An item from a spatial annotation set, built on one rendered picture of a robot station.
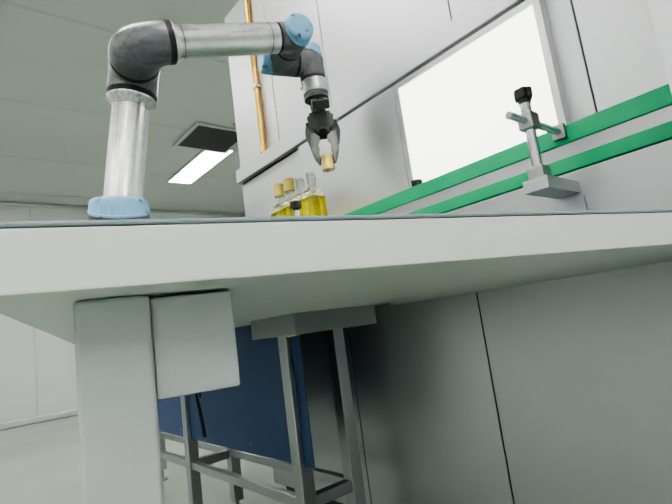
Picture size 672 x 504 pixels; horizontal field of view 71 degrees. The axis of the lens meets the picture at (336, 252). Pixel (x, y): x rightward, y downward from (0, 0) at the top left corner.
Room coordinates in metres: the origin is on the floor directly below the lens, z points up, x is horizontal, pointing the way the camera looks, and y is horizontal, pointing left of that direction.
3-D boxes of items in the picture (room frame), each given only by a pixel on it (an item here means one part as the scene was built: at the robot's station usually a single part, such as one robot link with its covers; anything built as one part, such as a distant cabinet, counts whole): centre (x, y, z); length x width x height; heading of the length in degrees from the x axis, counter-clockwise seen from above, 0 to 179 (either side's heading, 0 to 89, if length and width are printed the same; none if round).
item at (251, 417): (1.93, 0.58, 0.54); 1.59 x 0.18 x 0.43; 41
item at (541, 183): (0.73, -0.35, 0.90); 0.17 x 0.05 x 0.23; 131
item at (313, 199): (1.39, 0.05, 0.99); 0.06 x 0.06 x 0.21; 41
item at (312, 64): (1.29, 0.00, 1.44); 0.09 x 0.08 x 0.11; 116
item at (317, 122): (1.30, 0.00, 1.28); 0.09 x 0.08 x 0.12; 5
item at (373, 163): (1.28, -0.22, 1.15); 0.90 x 0.03 x 0.34; 41
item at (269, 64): (1.23, 0.08, 1.44); 0.11 x 0.11 x 0.08; 26
